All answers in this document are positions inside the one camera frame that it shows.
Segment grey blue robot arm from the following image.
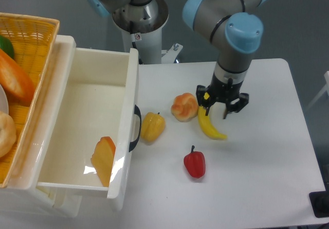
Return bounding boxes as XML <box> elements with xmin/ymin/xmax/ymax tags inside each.
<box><xmin>182</xmin><ymin>0</ymin><xmax>267</xmax><ymax>115</ymax></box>

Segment red toy bell pepper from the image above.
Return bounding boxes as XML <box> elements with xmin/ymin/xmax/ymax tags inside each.
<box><xmin>183</xmin><ymin>145</ymin><xmax>206</xmax><ymax>179</ymax></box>

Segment white drawer cabinet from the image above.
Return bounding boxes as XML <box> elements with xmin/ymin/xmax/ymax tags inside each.
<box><xmin>1</xmin><ymin>35</ymin><xmax>76</xmax><ymax>215</ymax></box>

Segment orange toy baguette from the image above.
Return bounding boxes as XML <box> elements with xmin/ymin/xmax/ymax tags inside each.
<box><xmin>1</xmin><ymin>49</ymin><xmax>35</xmax><ymax>106</ymax></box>

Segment green toy vegetable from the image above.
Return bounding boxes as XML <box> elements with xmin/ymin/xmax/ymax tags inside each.
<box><xmin>0</xmin><ymin>36</ymin><xmax>14</xmax><ymax>59</ymax></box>

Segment yellow toy bell pepper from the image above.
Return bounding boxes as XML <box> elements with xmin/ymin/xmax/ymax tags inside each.
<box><xmin>140</xmin><ymin>112</ymin><xmax>166</xmax><ymax>143</ymax></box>

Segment yellow toy banana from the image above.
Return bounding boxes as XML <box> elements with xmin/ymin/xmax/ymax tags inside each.
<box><xmin>197</xmin><ymin>106</ymin><xmax>227</xmax><ymax>140</ymax></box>

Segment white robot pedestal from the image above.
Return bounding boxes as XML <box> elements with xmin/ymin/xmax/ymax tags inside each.
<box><xmin>82</xmin><ymin>0</ymin><xmax>185</xmax><ymax>65</ymax></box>

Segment black device at edge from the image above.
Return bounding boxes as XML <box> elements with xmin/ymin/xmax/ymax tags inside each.
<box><xmin>309</xmin><ymin>191</ymin><xmax>328</xmax><ymax>218</ymax></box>

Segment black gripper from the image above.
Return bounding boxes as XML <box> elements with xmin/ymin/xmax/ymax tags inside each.
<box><xmin>196</xmin><ymin>75</ymin><xmax>249</xmax><ymax>119</ymax></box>

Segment yellow woven basket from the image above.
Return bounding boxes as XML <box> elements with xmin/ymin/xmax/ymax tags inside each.
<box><xmin>1</xmin><ymin>12</ymin><xmax>60</xmax><ymax>188</ymax></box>

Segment beige toy bagel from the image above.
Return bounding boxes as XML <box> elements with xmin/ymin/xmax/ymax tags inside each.
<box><xmin>1</xmin><ymin>111</ymin><xmax>16</xmax><ymax>157</ymax></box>

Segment orange toy cheese wedge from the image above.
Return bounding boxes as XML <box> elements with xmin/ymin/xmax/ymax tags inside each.
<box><xmin>90</xmin><ymin>136</ymin><xmax>116</xmax><ymax>187</ymax></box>

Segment toy knotted bread roll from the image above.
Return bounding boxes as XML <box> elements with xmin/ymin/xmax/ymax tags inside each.
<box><xmin>171</xmin><ymin>93</ymin><xmax>198</xmax><ymax>122</ymax></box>

